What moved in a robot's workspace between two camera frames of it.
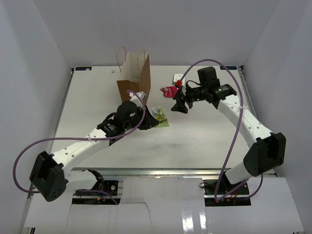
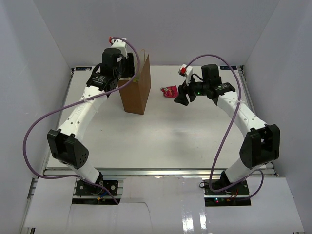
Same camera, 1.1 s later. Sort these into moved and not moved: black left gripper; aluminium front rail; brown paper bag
Moved: black left gripper
Not moved: aluminium front rail; brown paper bag
